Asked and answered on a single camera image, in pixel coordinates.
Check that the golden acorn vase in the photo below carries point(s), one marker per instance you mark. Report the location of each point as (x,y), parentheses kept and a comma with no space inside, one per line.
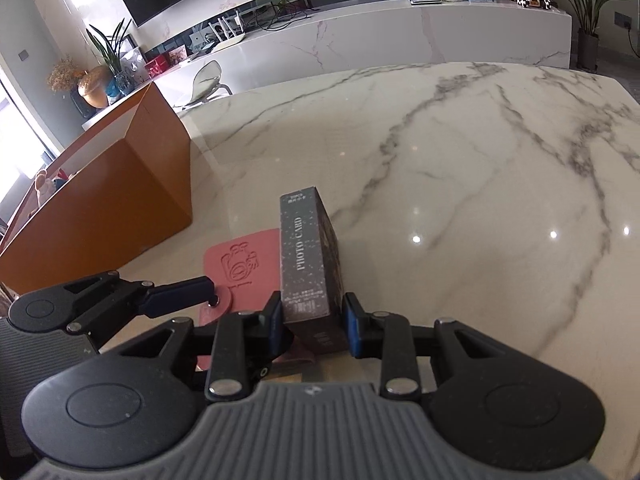
(92,86)

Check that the brown sailor plush toy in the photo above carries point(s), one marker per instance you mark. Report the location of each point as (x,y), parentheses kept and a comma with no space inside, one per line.
(46,186)

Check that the dark photo card box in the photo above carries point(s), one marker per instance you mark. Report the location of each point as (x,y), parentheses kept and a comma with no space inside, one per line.
(312,286)

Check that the dried flower bouquet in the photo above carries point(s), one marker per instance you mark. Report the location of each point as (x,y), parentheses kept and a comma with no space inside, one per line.
(64,77)

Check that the pink snap wallet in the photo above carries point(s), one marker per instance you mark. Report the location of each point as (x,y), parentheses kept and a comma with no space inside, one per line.
(245,271)

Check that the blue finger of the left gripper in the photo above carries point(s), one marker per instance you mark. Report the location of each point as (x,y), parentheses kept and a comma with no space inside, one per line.
(160,300)

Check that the white rolling stool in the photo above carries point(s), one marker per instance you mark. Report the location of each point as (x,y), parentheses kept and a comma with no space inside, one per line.
(206,83)

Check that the orange cardboard box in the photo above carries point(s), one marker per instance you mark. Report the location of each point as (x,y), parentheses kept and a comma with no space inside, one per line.
(128,189)

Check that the white wifi router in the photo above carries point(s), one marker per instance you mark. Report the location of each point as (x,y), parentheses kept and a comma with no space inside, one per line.
(226,35)

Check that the tall leafy plant in vase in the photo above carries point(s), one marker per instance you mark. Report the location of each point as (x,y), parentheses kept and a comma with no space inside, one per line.
(110,48)

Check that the potted green plant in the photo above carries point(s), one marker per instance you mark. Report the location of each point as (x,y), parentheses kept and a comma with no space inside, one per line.
(588,13)

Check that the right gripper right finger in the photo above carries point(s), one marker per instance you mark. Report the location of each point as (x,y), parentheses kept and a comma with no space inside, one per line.
(360,329)

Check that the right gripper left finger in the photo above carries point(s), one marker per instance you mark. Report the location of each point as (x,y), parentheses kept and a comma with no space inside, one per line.
(270,324)

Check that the red gift box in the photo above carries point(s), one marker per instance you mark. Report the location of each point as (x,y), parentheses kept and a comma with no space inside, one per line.
(157,66)

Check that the white marble tv console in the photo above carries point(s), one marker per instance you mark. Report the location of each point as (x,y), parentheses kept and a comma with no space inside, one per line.
(381,33)

